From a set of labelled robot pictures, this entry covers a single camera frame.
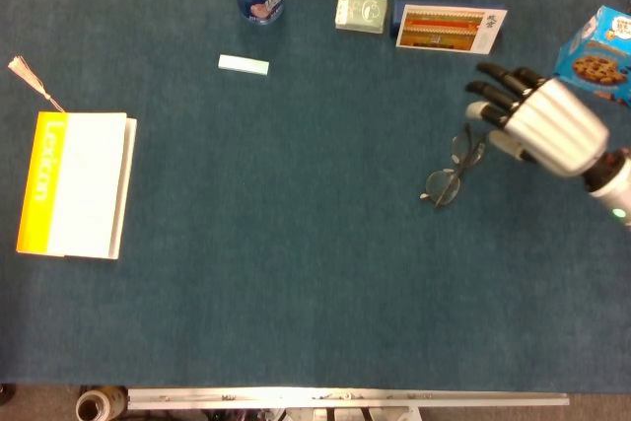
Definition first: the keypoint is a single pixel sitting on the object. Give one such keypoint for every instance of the small green white box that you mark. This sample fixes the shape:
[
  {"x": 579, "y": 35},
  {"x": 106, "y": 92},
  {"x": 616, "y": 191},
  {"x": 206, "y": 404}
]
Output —
[{"x": 361, "y": 12}]

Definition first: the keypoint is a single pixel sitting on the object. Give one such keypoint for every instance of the brown tape roll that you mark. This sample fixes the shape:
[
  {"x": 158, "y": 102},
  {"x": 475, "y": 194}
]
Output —
[{"x": 91, "y": 408}]

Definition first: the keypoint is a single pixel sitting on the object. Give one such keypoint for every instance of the teal felt table cloth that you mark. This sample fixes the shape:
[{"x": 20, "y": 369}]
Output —
[{"x": 296, "y": 243}]

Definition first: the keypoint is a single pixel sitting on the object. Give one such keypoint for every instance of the thin black metal eyeglasses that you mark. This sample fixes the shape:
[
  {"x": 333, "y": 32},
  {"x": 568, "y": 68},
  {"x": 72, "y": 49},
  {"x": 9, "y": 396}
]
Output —
[{"x": 443, "y": 187}]

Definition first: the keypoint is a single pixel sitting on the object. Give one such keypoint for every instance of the yellow white Lexicon book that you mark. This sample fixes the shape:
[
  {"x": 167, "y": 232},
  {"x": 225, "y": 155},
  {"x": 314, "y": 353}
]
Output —
[{"x": 79, "y": 184}]

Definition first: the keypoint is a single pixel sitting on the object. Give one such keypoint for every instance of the palace picture postcard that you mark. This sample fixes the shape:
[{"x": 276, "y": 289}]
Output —
[{"x": 443, "y": 29}]

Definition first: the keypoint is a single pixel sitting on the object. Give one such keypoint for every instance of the pale green small strip box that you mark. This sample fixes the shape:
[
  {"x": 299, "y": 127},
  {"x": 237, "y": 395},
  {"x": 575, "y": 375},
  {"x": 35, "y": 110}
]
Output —
[{"x": 244, "y": 65}]

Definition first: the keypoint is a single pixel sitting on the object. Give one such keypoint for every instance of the small black object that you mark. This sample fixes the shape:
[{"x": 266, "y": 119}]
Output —
[{"x": 6, "y": 394}]

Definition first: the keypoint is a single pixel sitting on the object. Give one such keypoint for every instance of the aluminium profile rail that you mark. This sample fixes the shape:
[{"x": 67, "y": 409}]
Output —
[{"x": 345, "y": 397}]

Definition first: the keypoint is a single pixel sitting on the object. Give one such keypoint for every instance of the blue cookie box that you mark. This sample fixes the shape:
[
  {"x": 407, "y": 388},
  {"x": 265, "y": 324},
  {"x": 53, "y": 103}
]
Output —
[{"x": 591, "y": 61}]

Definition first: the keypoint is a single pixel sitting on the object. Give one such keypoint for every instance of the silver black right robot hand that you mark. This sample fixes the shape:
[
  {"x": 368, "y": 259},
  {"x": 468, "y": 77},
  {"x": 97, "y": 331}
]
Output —
[{"x": 557, "y": 125}]

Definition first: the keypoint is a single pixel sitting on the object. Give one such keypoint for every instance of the pink bookmark tassel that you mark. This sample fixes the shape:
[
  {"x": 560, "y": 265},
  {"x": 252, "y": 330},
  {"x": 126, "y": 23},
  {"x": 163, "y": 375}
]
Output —
[{"x": 22, "y": 68}]

